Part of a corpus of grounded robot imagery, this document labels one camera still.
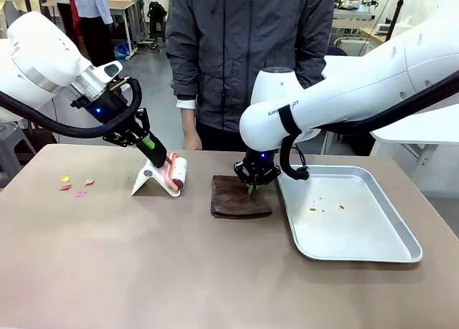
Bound black trousers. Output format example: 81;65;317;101
194;119;249;153

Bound person in grey jacket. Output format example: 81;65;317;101
165;0;336;134

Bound person right forearm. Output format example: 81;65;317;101
170;52;200;135

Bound person left forearm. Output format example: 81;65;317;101
299;38;336;90

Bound black tripod pole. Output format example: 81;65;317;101
384;0;410;43

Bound black strap on arm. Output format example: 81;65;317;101
278;104;303;135

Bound brown cloth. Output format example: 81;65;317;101
210;174;275;221

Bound bystander in white shirt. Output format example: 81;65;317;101
57;0;117;69

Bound black chair with bag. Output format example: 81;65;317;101
147;0;169;42

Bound blue plastic bag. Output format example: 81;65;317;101
113;39;132;62

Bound white background workbench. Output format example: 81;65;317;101
331;6;377;22

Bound large white side table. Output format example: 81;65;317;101
321;54;459;194

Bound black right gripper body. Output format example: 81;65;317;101
243;147;280;173

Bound person right hand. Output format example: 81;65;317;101
181;128;203;151

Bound white lint roller stand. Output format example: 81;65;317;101
130;158;182;199

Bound silver metal tray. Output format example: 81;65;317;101
275;164;424;264

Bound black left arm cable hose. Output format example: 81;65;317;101
0;77;145;140

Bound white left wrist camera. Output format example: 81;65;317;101
93;60;123;83

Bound wood top background desk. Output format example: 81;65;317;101
41;0;139;59

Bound grey metal stool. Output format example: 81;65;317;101
0;122;37;189

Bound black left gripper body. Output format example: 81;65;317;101
70;86;140;136

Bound wood top side desk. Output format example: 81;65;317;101
358;25;392;45

